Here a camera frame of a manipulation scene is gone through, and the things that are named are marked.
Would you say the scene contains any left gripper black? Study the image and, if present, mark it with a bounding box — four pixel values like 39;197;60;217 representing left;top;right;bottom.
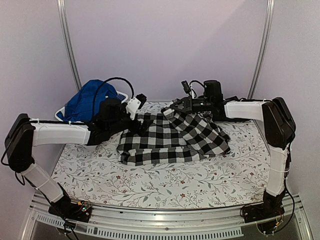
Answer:
107;102;154;137

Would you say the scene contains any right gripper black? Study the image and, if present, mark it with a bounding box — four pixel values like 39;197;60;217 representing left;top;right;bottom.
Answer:
170;95;213;115

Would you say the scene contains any black white checkered shirt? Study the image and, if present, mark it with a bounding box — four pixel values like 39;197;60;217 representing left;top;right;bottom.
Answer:
117;111;231;166

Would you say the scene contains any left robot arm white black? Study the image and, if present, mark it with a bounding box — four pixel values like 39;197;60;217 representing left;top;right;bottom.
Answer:
2;94;149;217

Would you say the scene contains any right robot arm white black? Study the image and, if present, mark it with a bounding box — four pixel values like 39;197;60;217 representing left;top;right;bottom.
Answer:
162;80;296;218

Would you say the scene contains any white plastic laundry bin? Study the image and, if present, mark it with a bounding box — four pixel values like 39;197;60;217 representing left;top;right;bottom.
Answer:
54;91;129;122

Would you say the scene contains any blue garment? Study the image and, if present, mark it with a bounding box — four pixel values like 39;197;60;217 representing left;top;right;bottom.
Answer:
56;79;118;122

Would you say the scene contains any floral patterned table mat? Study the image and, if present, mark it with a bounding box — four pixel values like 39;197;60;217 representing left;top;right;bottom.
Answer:
51;121;271;209

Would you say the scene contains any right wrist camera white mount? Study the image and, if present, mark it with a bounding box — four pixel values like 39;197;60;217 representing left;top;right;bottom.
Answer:
181;80;197;99

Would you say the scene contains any black camera cable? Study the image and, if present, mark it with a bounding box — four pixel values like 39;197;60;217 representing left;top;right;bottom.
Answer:
93;76;136;118

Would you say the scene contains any right aluminium frame post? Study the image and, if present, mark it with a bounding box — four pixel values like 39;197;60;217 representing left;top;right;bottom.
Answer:
247;0;275;99

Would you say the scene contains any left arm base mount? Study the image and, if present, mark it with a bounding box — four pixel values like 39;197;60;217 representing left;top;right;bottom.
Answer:
48;198;92;223

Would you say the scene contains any front aluminium rail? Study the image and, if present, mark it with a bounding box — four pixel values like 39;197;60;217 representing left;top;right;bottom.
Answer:
21;193;315;240

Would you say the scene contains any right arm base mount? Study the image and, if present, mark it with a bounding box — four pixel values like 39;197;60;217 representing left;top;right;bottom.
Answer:
239;203;285;235

